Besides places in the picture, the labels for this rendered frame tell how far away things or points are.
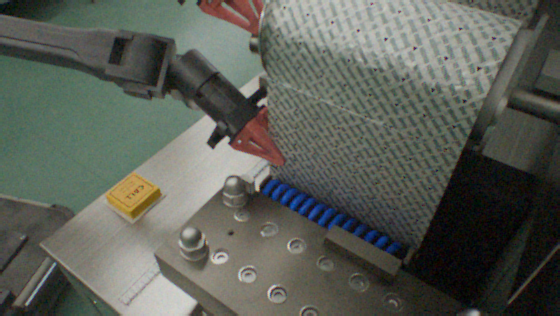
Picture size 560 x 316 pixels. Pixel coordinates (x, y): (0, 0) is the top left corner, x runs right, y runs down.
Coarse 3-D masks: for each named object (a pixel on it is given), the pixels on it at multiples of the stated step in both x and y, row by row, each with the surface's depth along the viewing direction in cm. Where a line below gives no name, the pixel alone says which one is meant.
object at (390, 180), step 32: (288, 96) 49; (288, 128) 53; (320, 128) 49; (352, 128) 46; (384, 128) 44; (288, 160) 57; (320, 160) 53; (352, 160) 50; (384, 160) 46; (416, 160) 44; (448, 160) 41; (320, 192) 57; (352, 192) 53; (384, 192) 50; (416, 192) 46; (384, 224) 53; (416, 224) 50
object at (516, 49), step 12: (516, 36) 36; (528, 36) 36; (516, 48) 35; (504, 60) 35; (516, 60) 35; (504, 72) 35; (492, 84) 36; (504, 84) 35; (492, 96) 36; (492, 108) 36; (480, 120) 37; (480, 132) 38
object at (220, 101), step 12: (216, 84) 56; (228, 84) 57; (204, 96) 56; (216, 96) 56; (228, 96) 56; (240, 96) 57; (252, 96) 57; (264, 96) 59; (204, 108) 57; (216, 108) 56; (228, 108) 56; (240, 108) 55; (216, 120) 57; (216, 132) 55; (216, 144) 57
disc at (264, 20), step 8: (272, 0) 44; (264, 8) 44; (272, 8) 45; (264, 16) 44; (264, 24) 45; (264, 32) 45; (264, 40) 46; (264, 48) 47; (264, 56) 47; (264, 64) 48
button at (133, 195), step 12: (132, 180) 75; (144, 180) 75; (108, 192) 73; (120, 192) 73; (132, 192) 73; (144, 192) 73; (156, 192) 74; (120, 204) 71; (132, 204) 71; (144, 204) 72; (132, 216) 71
